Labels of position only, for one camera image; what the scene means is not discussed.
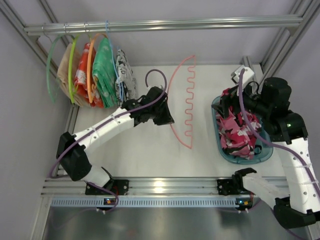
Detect grey slotted cable duct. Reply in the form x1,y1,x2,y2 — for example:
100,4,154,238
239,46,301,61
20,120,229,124
51,197,242,208

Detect orange patterned garment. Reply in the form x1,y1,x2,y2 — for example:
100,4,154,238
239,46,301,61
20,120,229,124
74,42,104,108

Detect orange plastic hanger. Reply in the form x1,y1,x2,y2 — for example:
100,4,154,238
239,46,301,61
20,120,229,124
86,33,108,104

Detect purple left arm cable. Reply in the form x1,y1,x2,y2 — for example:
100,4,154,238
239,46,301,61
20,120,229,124
48,69,168,216

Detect blue plastic hanger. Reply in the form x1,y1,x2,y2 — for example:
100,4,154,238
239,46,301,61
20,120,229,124
105,20,124,102

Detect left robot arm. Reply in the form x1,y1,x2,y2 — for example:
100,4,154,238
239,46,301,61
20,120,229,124
56,86,174,190

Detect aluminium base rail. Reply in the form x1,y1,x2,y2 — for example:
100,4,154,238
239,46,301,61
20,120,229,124
40,177,232,198

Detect lime plastic hanger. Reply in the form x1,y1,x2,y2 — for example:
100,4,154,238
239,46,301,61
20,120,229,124
68,33,81,104

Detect black white patterned garment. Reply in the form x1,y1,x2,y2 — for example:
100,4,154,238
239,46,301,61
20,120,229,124
115,49,138,106

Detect teal plastic bin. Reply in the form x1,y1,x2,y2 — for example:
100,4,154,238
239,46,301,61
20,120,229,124
211,96,273,165

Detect green patterned garment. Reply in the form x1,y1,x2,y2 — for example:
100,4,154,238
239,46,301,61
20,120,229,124
92,38,118,108

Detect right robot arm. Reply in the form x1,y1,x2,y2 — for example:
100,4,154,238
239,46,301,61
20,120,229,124
212,77,320,229

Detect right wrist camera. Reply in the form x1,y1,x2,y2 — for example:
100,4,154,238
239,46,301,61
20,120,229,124
231,65,255,88

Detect pink plastic hanger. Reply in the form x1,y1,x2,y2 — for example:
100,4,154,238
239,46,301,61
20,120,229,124
167,55,197,150

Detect pink camouflage trousers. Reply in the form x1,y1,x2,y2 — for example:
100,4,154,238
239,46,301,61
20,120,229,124
215,106,259,160

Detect beige garment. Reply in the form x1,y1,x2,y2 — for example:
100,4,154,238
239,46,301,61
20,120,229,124
57,43,87,107

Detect aluminium hanging rail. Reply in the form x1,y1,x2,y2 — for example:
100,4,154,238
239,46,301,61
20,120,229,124
24,14,303,36

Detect green plastic hanger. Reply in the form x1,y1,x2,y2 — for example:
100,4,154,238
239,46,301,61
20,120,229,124
46,34,62,104

